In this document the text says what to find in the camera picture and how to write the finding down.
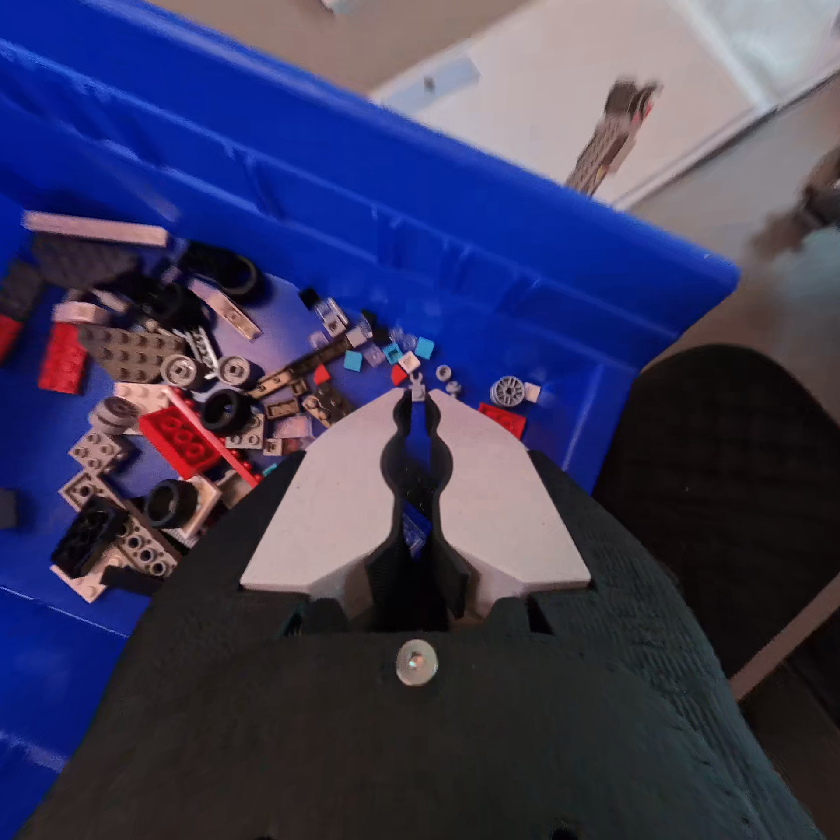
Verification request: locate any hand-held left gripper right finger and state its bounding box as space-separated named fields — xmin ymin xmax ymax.
xmin=423 ymin=388 xmax=592 ymax=621

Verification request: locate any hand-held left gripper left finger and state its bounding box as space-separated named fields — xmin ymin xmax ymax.
xmin=239 ymin=387 xmax=413 ymax=627

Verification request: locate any pile of lego bricks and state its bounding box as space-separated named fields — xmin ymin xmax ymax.
xmin=0 ymin=209 xmax=544 ymax=605

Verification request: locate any blue plastic bin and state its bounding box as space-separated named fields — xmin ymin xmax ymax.
xmin=0 ymin=0 xmax=741 ymax=840

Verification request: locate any black textured pad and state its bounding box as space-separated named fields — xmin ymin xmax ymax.
xmin=592 ymin=344 xmax=840 ymax=680

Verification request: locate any dark blurred object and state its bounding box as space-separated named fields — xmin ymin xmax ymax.
xmin=747 ymin=147 xmax=840 ymax=265

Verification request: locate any white sheet with blue label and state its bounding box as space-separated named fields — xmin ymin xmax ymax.
xmin=369 ymin=0 xmax=840 ymax=212

